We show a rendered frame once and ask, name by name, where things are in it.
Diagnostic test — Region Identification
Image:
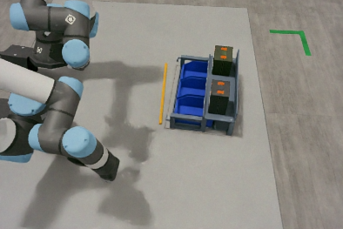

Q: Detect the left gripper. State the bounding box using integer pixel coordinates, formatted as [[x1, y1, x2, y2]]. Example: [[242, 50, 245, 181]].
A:
[[49, 44, 91, 71]]

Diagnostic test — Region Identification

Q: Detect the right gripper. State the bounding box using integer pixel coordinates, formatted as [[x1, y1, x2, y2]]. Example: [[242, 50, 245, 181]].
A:
[[67, 147, 120, 183]]

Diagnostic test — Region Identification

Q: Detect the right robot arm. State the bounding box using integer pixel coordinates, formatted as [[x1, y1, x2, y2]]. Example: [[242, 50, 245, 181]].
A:
[[0, 58, 104, 165]]

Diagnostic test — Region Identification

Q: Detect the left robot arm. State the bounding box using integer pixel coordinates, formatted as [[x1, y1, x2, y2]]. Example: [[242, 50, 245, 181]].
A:
[[10, 0, 99, 68]]

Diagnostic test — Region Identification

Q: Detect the blue-grey rack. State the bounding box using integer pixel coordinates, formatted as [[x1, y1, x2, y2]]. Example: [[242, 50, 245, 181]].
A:
[[165, 50, 239, 136]]

